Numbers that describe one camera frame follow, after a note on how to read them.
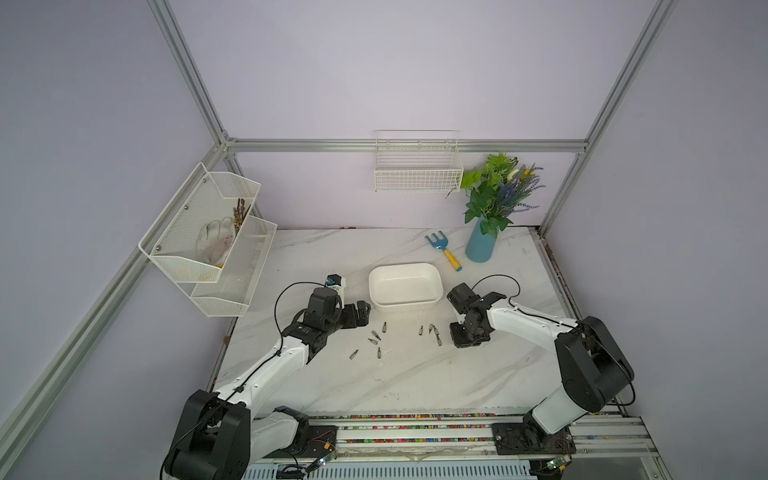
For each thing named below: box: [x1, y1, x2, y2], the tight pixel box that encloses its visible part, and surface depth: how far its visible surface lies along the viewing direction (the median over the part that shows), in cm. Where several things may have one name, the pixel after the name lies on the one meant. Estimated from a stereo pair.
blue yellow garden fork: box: [424, 230, 463, 272], surface depth 117 cm
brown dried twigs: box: [233, 198, 251, 235], surface depth 83 cm
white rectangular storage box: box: [369, 262, 444, 311], surface depth 105 cm
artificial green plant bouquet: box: [461, 154, 545, 239], surface depth 90 cm
